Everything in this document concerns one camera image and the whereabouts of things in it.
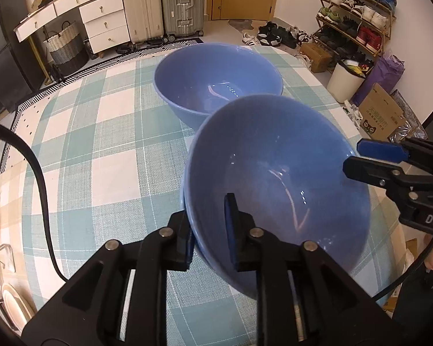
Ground pile of dark sneakers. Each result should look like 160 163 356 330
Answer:
242 22 313 49

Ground silver metal stand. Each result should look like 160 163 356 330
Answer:
0 245 16 271

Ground white suitcase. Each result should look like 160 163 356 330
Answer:
119 0 165 44

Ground purple bag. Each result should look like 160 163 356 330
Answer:
352 55 405 106

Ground white sneaker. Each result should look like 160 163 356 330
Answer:
343 101 363 130

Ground small brown cardboard box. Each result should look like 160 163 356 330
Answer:
299 42 334 73

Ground silver suitcase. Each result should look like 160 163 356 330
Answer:
160 0 206 38

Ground rows of shoes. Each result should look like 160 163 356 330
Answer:
316 0 397 54

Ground white dresser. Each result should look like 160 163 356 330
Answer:
14 0 130 60

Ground large printed cardboard box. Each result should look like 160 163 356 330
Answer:
357 82 408 141

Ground thick black braided cable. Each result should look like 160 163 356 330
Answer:
0 121 71 283

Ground metal shoe rack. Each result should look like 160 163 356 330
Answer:
312 0 397 60

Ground white trash bin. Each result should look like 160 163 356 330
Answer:
326 59 368 103

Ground teal checked tablecloth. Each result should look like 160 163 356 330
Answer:
0 41 408 346

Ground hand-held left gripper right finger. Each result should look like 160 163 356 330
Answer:
224 193 394 346

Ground silver foil sheet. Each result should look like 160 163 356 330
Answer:
388 90 428 143

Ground white dotted floor mat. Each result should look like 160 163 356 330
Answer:
7 79 64 145

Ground woven laundry basket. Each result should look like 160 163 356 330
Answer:
43 21 89 77

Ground stack of cream plates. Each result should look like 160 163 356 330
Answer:
0 283 35 332

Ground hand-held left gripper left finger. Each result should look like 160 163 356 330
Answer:
22 211 196 346

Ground grey door mat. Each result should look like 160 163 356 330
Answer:
227 19 255 31

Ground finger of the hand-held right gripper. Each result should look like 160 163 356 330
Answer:
357 138 433 176
343 156 431 203

